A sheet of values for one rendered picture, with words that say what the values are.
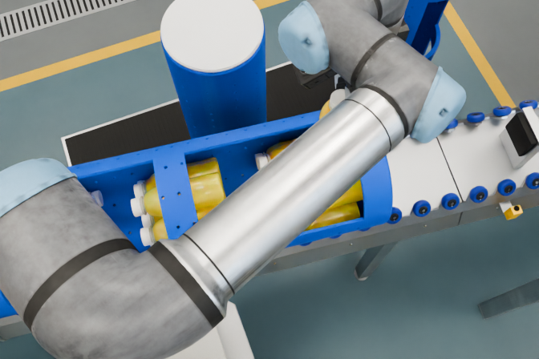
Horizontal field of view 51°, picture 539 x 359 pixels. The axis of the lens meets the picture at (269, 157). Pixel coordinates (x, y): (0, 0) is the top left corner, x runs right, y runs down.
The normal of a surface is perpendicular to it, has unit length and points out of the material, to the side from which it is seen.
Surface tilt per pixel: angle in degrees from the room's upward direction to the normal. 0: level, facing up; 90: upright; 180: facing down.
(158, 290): 8
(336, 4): 3
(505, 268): 0
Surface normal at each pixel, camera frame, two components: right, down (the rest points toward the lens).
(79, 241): 0.29, -0.66
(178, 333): 0.45, 0.42
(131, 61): 0.00, -0.39
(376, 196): 0.18, 0.42
